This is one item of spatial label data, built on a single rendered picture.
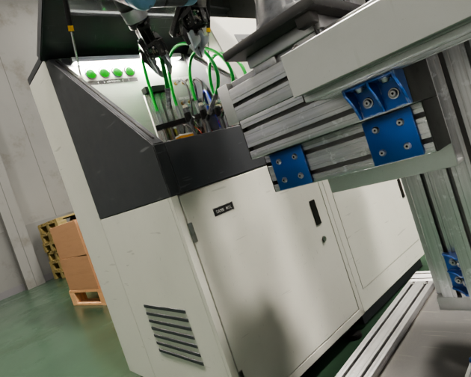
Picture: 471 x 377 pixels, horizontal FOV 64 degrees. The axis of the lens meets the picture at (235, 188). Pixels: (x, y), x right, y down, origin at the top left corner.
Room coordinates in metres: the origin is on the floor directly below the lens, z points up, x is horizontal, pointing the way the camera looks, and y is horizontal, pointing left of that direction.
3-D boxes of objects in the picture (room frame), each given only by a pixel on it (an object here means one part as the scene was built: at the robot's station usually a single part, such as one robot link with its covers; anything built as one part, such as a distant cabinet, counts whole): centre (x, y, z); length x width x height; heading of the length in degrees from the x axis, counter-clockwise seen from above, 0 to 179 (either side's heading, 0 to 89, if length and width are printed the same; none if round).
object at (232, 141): (1.32, -0.07, 0.87); 0.62 x 0.04 x 0.16; 130
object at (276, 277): (1.31, -0.08, 0.44); 0.65 x 0.02 x 0.68; 130
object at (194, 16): (1.32, -0.05, 1.37); 0.09 x 0.08 x 0.12; 40
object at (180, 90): (1.86, 0.08, 1.20); 0.13 x 0.03 x 0.31; 130
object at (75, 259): (3.84, 1.21, 0.43); 1.45 x 1.04 x 0.86; 43
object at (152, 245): (1.53, 0.11, 0.39); 0.70 x 0.58 x 0.79; 130
